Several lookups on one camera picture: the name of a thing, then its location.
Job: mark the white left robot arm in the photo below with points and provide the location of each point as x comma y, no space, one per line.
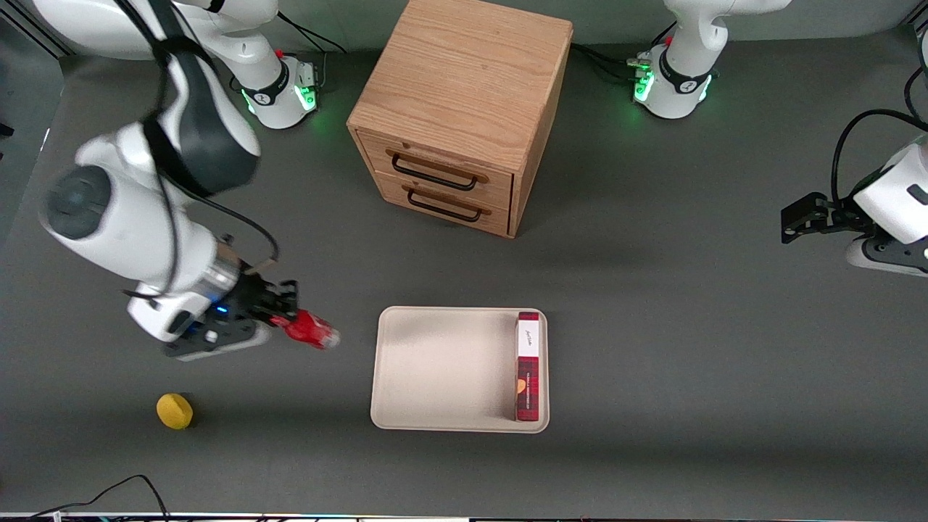
678,90

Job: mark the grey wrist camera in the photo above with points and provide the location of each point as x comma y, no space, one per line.
884,257
232,339

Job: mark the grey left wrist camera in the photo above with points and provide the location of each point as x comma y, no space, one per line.
884,257

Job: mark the wooden two-drawer cabinet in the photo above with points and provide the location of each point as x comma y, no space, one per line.
464,80

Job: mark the red coke bottle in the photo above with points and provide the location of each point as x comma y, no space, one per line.
313,333

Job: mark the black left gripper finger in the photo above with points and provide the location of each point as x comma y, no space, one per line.
797,226
813,204

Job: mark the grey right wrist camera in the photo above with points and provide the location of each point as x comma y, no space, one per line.
232,339

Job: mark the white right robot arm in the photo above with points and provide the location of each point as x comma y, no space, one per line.
130,217

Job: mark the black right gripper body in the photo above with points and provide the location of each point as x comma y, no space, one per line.
251,298

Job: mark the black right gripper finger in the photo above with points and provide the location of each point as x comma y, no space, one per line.
279,315
286,292

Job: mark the beige rectangular tray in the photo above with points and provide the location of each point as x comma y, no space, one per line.
442,370

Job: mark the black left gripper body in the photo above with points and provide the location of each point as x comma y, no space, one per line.
841,214

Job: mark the yellow lemon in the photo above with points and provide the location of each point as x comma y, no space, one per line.
174,411

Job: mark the red plaid cardboard box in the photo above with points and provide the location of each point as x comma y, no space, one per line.
528,377

